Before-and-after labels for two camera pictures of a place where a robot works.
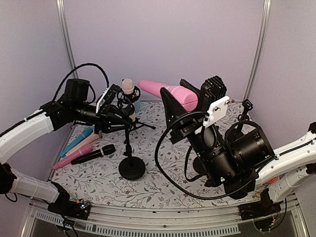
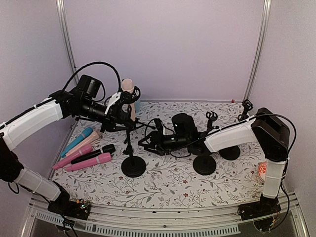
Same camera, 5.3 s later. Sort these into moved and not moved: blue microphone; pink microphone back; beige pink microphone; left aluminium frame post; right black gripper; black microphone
Moved: right black gripper; pink microphone back
Not moved: beige pink microphone; black microphone; left aluminium frame post; blue microphone
